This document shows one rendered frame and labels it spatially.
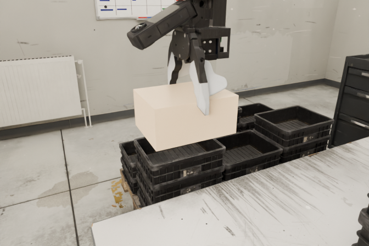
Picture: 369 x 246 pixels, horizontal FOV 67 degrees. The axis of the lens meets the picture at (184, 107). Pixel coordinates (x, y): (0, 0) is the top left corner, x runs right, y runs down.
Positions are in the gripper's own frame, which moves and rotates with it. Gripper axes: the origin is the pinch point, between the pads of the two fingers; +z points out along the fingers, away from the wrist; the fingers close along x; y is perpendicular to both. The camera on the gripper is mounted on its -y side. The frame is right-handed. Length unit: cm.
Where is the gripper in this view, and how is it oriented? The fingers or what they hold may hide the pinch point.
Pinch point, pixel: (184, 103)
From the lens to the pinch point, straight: 52.3
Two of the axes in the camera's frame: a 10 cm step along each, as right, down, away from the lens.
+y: 9.0, -1.5, 4.1
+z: 0.0, 9.4, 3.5
